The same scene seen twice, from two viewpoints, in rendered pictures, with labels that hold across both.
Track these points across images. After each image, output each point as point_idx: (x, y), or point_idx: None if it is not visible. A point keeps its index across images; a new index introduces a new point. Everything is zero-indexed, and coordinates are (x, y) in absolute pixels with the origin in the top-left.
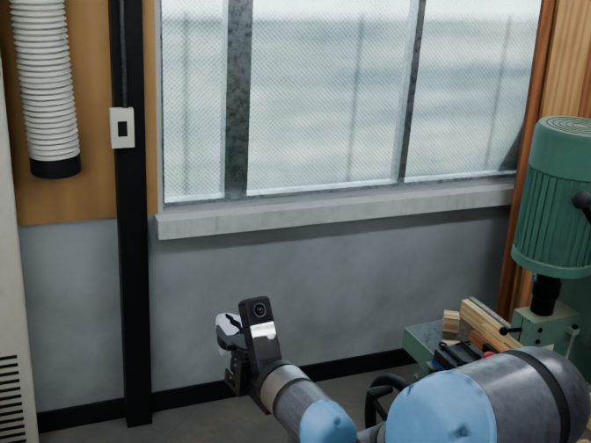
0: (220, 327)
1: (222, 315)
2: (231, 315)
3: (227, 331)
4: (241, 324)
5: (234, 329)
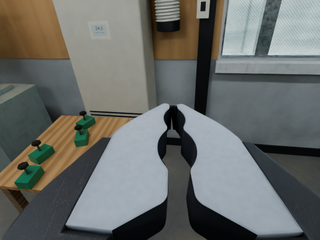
0: (100, 152)
1: (158, 106)
2: (187, 112)
3: (98, 191)
4: (197, 162)
5: (147, 181)
